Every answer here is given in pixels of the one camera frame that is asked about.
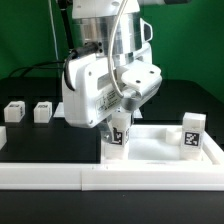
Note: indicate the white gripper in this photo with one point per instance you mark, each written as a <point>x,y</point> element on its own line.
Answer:
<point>88,95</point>

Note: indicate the white square table top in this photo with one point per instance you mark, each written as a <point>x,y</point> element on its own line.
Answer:
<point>161,144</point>

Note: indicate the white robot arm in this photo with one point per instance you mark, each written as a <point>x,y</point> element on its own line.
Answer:
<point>112,68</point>

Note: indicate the white marker sheet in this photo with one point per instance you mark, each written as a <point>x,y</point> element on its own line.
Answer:
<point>59,112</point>

